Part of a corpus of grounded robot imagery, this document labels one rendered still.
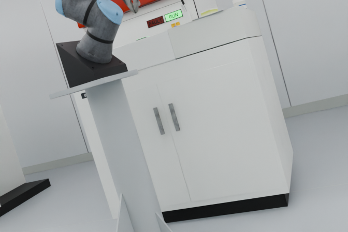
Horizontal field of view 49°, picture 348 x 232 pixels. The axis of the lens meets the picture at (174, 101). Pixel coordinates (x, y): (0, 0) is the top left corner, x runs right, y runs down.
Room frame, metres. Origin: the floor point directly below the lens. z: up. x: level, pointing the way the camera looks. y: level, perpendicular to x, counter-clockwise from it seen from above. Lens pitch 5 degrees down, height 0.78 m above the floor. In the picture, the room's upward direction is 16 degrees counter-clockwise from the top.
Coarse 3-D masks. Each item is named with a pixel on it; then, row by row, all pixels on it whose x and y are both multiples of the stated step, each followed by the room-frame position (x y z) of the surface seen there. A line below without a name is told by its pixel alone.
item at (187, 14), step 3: (186, 3) 2.09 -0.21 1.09; (183, 6) 2.09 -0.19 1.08; (186, 6) 2.09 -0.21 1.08; (183, 9) 2.11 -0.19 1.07; (186, 9) 2.10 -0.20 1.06; (189, 9) 2.11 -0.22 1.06; (186, 12) 2.09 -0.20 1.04; (189, 12) 2.09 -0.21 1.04; (186, 15) 2.09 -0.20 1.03; (189, 15) 2.08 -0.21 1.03; (186, 18) 2.09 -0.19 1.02; (189, 18) 2.08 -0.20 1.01; (186, 21) 2.09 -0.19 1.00; (189, 21) 2.09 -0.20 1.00
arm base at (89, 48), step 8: (88, 32) 1.57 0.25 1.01; (88, 40) 1.57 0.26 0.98; (96, 40) 1.56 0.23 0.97; (104, 40) 1.56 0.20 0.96; (112, 40) 1.60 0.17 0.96; (80, 48) 1.58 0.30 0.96; (88, 48) 1.57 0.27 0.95; (96, 48) 1.57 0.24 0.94; (104, 48) 1.58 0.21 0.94; (88, 56) 1.57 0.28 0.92; (96, 56) 1.57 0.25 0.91; (104, 56) 1.59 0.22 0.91
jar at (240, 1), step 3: (234, 0) 2.24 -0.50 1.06; (237, 0) 2.23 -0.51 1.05; (240, 0) 2.23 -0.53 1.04; (243, 0) 2.24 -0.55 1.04; (234, 3) 2.25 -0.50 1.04; (237, 3) 2.23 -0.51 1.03; (240, 3) 2.23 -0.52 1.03; (243, 3) 2.23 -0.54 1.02; (234, 6) 2.26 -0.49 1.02; (240, 6) 2.23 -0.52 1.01; (243, 6) 2.23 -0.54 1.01
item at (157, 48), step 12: (156, 36) 1.87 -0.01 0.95; (168, 36) 1.84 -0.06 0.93; (120, 48) 1.94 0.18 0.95; (132, 48) 1.92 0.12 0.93; (144, 48) 1.89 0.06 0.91; (156, 48) 1.87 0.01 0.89; (168, 48) 1.85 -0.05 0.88; (132, 60) 1.92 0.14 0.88; (144, 60) 1.90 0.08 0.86; (156, 60) 1.88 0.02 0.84; (168, 60) 1.86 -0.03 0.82
